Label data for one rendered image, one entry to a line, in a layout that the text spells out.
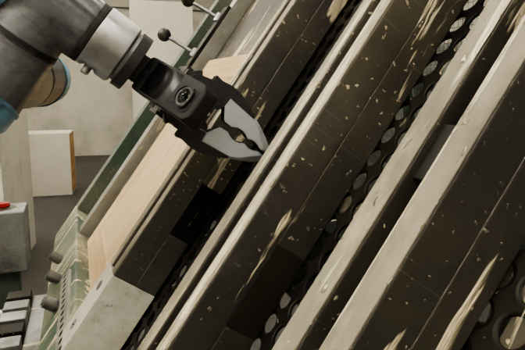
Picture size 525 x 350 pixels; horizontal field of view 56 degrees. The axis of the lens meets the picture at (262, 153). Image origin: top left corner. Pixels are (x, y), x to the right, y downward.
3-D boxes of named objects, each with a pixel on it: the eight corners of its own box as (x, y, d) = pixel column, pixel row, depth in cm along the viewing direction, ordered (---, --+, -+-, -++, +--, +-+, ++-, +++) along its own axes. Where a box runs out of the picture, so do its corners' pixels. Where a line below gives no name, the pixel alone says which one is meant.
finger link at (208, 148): (238, 135, 62) (183, 95, 59) (242, 137, 61) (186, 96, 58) (218, 166, 62) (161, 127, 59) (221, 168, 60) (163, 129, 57)
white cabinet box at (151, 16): (136, 201, 536) (129, 8, 506) (189, 198, 550) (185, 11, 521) (137, 216, 478) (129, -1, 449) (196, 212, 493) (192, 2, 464)
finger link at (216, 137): (256, 151, 68) (202, 114, 65) (271, 158, 63) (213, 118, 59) (244, 170, 68) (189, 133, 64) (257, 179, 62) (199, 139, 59)
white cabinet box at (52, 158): (26, 189, 600) (22, 130, 590) (76, 186, 615) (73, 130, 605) (18, 197, 557) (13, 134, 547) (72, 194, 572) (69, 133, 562)
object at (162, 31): (195, 62, 137) (156, 39, 139) (202, 51, 137) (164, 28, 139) (192, 58, 133) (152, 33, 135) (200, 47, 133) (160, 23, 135)
